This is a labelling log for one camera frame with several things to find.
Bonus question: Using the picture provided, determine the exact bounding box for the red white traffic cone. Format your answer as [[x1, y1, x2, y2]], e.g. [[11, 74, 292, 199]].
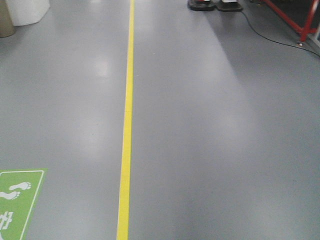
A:
[[216, 0, 243, 12], [187, 0, 216, 11]]

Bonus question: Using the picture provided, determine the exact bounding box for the green footprint floor sign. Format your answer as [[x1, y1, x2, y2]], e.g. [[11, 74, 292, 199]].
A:
[[0, 168, 48, 240]]

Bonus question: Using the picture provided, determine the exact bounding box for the white column base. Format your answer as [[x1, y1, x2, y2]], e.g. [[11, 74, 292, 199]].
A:
[[0, 0, 51, 38]]

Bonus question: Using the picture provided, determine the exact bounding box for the black floor cable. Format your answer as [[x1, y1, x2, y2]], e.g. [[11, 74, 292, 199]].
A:
[[239, 9, 320, 58]]

